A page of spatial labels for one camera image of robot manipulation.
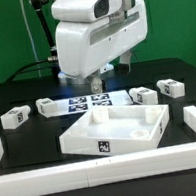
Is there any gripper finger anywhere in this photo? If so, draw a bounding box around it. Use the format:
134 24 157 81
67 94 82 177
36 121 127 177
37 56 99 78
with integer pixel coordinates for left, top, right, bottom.
88 75 103 94
118 50 133 73

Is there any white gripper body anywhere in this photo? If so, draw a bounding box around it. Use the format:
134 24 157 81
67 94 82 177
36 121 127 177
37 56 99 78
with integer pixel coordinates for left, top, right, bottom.
55 0 148 79

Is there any white square tabletop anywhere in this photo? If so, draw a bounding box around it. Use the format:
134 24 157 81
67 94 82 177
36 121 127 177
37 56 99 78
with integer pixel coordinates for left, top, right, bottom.
59 104 170 156

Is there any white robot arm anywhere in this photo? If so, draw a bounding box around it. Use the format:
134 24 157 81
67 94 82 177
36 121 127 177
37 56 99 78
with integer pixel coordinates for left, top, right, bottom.
51 0 148 93

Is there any white sheet with fiducial markers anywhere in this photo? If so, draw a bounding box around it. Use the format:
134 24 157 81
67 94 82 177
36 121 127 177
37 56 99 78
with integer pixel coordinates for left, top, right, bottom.
51 90 133 116

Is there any white front fence bar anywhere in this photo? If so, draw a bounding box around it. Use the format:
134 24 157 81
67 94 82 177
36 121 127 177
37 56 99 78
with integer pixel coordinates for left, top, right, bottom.
0 142 196 196

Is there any black cable on table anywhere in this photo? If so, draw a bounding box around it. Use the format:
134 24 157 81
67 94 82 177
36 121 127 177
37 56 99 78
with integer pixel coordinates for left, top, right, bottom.
3 57 62 83

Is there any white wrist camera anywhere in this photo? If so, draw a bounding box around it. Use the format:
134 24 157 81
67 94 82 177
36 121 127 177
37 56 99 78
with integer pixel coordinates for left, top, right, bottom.
51 0 122 23

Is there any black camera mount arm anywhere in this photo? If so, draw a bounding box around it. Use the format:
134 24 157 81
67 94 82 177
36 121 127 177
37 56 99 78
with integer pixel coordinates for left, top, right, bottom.
30 0 56 55

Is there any white hanging cable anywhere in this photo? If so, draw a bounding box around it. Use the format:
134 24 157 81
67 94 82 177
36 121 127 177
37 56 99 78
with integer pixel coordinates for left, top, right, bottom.
19 0 42 79

